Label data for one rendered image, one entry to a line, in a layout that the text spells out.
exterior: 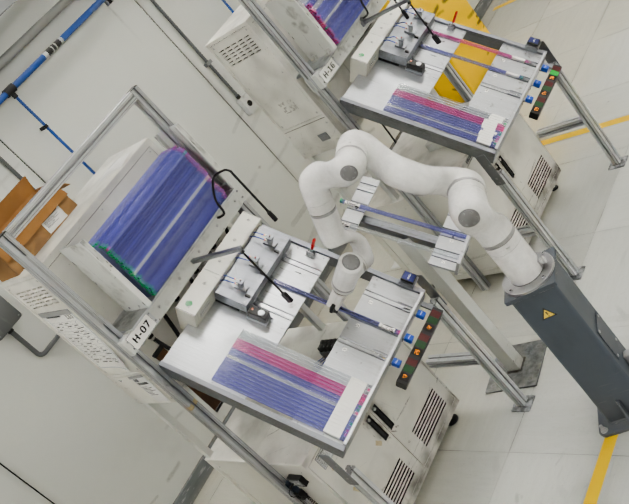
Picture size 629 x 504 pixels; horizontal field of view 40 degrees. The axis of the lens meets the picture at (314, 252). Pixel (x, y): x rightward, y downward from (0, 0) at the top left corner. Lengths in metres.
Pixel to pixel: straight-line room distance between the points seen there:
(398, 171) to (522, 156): 1.78
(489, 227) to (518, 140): 1.68
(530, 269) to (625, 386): 0.59
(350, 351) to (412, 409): 0.59
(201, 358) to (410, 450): 0.98
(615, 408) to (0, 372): 2.75
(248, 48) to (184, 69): 1.33
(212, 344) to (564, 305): 1.21
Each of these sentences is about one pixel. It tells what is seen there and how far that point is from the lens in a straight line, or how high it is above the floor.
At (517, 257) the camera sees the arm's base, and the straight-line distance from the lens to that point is 2.81.
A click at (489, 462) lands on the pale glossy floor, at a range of 3.53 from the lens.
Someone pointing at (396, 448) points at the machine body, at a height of 0.26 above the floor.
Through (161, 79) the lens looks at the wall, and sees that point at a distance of 5.07.
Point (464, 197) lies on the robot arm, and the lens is 2.63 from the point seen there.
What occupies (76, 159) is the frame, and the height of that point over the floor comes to 1.88.
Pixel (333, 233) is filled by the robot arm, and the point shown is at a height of 1.22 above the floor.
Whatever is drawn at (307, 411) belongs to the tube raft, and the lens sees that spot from 2.92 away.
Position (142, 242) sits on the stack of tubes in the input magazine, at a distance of 3.01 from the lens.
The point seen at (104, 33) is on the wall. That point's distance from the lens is 4.99.
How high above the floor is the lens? 2.31
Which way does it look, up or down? 23 degrees down
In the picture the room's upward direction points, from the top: 43 degrees counter-clockwise
